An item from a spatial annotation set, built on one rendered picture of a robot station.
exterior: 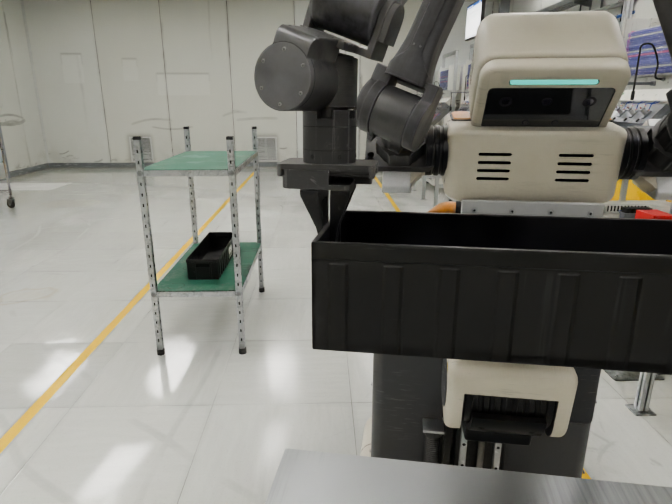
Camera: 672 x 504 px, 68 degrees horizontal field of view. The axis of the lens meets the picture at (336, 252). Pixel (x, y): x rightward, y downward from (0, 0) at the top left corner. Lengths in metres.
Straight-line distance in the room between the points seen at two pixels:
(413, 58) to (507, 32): 0.16
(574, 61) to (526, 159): 0.16
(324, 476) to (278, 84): 0.48
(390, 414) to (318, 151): 0.94
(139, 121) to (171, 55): 1.37
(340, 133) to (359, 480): 0.43
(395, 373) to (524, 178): 0.62
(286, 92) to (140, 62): 10.01
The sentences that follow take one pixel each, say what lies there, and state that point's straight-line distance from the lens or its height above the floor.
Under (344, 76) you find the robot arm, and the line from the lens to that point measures 0.52.
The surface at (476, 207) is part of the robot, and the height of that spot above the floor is 1.09.
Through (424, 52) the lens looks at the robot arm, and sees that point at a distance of 0.77.
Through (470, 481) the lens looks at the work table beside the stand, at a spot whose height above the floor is 0.80.
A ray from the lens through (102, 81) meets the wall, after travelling 10.69.
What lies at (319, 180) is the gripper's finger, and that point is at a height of 1.18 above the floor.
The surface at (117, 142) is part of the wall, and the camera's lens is 10.66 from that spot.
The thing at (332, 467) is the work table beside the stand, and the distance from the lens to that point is 0.71.
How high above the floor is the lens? 1.26
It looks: 17 degrees down
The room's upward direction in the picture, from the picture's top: straight up
